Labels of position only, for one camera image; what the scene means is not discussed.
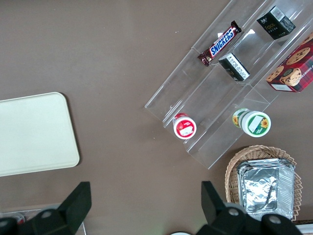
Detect aluminium foil tray stack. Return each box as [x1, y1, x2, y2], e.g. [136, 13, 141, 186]
[236, 158, 295, 221]

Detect red tartan cookie box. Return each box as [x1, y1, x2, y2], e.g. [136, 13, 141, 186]
[266, 31, 313, 93]

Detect small black carton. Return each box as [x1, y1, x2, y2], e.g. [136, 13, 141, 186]
[256, 5, 296, 41]
[218, 52, 251, 82]

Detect red lid cup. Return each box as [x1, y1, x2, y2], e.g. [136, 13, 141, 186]
[173, 113, 198, 140]

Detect light wicker basket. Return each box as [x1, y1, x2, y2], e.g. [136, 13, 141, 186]
[224, 145, 303, 221]

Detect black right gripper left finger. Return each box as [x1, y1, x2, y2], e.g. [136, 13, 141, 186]
[0, 181, 92, 235]

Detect green lid cup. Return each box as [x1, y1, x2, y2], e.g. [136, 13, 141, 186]
[232, 108, 271, 137]

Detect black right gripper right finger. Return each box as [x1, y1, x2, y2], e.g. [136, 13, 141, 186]
[195, 181, 304, 235]

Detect clear acrylic step display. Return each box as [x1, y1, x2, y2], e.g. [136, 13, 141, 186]
[144, 0, 313, 170]

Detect snickers chocolate bar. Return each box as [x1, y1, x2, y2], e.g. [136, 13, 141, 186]
[197, 20, 242, 67]

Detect cream plastic tray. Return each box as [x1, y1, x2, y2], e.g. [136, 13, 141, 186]
[0, 92, 81, 177]

